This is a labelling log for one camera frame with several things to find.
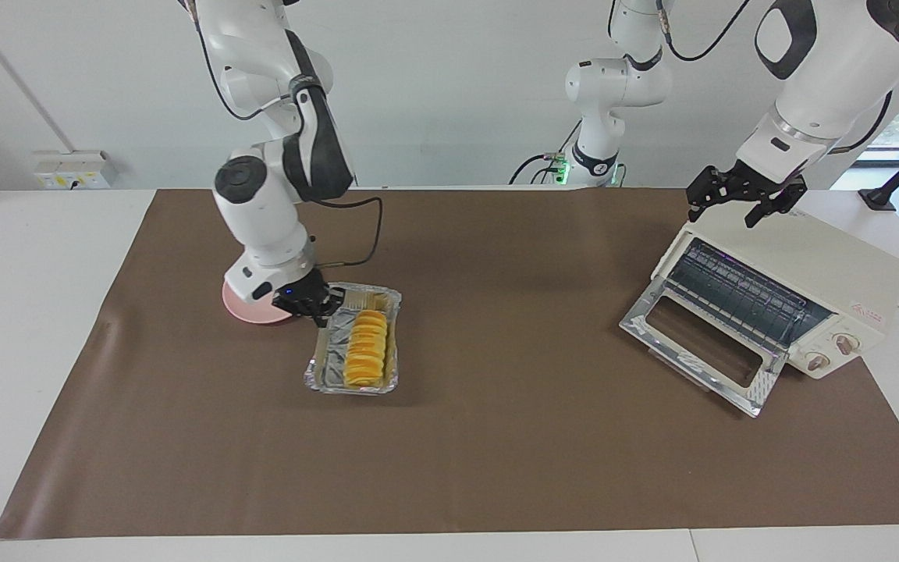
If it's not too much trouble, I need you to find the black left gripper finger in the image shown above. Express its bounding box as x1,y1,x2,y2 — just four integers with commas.
744,176,808,229
688,166,725,223

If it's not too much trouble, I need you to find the silver foil baking tray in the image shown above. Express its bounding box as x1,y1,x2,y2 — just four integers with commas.
303,282,403,396

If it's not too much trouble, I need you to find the sliced golden bread loaf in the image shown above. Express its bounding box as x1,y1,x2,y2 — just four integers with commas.
343,309,389,389

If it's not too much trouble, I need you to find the cream toaster oven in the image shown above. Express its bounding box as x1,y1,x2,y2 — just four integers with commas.
651,201,899,381

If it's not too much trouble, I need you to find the glass oven door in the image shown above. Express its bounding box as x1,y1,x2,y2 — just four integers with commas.
620,277,790,418

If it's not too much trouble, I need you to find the pink round plate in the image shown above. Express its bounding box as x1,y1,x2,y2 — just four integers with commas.
222,279,296,326

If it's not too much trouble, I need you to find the brown table mat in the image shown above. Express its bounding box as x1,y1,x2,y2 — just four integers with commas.
0,187,899,539

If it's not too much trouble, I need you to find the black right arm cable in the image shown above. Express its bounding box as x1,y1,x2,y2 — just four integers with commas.
184,0,384,268

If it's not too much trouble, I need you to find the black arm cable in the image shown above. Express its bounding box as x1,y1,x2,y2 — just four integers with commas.
659,0,895,153
184,0,384,268

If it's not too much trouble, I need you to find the metal oven wire rack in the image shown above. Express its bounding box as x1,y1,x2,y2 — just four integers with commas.
666,238,834,350

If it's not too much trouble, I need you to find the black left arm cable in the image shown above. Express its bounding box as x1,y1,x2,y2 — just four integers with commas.
659,0,895,153

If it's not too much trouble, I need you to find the black base cable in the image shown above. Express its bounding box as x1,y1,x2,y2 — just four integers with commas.
508,117,585,187

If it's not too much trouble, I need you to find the white wall socket box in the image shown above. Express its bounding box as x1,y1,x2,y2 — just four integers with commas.
32,150,117,190

